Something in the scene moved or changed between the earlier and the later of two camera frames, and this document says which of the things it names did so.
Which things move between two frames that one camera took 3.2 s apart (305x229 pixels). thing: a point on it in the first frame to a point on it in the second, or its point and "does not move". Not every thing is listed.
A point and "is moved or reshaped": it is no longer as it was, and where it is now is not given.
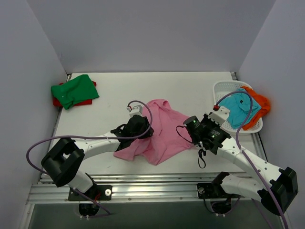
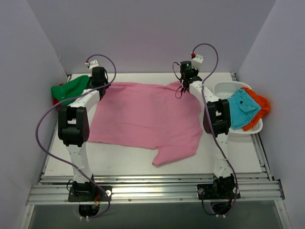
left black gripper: (143, 126) to (102, 88)
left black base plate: (95, 192) does not move
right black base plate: (205, 191) does not move
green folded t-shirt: (78, 90) does not move
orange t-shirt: (263, 103) does not move
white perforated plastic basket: (222, 88) does not move
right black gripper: (206, 140) to (185, 84)
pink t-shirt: (168, 135) is moved or reshaped
